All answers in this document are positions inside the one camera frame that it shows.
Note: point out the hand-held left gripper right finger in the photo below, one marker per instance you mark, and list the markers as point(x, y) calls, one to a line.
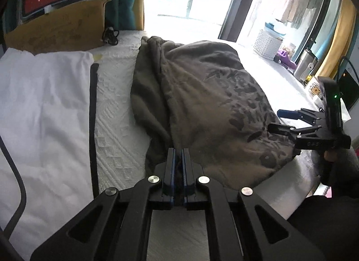
point(183, 165)

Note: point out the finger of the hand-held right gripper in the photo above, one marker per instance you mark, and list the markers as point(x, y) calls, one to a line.
point(291, 131)
point(294, 114)

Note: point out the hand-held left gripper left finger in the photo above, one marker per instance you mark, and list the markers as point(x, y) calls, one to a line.
point(174, 165)

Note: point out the dark grey t-shirt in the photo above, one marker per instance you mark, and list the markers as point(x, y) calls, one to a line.
point(210, 95)

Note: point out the person's right forearm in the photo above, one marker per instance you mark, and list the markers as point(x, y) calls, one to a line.
point(343, 171)

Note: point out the person's right hand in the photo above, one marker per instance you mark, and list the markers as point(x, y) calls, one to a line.
point(330, 156)

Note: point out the white mug with bear print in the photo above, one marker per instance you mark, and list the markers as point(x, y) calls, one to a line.
point(314, 89)

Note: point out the black electronic device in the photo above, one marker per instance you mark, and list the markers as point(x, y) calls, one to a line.
point(350, 87)

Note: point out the stainless steel thermos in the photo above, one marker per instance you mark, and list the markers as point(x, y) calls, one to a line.
point(304, 64)

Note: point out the purple plastic object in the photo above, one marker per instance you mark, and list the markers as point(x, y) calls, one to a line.
point(286, 60)

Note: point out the clear jar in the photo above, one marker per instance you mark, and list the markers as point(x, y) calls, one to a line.
point(290, 49)

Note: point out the white lattice basket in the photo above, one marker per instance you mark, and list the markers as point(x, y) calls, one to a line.
point(267, 44)

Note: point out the blue item on basket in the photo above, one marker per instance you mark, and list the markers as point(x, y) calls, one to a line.
point(274, 28)

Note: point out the person's black clothing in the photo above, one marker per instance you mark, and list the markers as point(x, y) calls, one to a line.
point(328, 227)

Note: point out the white folded cloth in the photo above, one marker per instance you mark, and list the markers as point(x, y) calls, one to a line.
point(42, 109)

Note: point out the cardboard box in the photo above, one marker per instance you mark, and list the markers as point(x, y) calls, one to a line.
point(61, 30)

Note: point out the dark window frame post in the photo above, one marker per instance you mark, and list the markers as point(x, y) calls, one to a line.
point(238, 2)

